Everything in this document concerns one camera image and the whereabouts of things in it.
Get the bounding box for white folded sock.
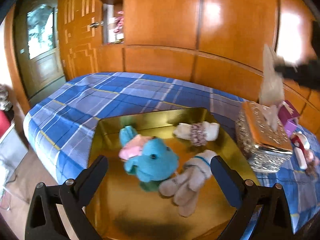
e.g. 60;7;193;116
173;121;220;141

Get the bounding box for gold metal tray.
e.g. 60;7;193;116
85;107;261;240

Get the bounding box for mauve satin scrunchie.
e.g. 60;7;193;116
189;123;207;147

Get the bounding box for silver door handle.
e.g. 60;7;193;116
89;21;104;29

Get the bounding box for pink flowers in niche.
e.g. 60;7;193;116
114;11;124;34

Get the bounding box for silver ornate tissue box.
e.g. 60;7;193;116
235;101;292;173

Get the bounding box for small red white doll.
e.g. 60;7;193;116
290;132;319;179

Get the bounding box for blue plush elephant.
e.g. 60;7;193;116
119;126;179;192

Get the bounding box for red and white chair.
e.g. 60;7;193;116
0;84;28;210

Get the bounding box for purple cardboard box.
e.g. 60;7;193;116
278;100;300;137

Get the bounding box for white tissue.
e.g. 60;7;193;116
259;44;285;132

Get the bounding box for wooden door with glass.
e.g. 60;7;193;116
13;0;65;101

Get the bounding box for blue plaid bed sheet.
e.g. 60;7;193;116
23;71;320;235

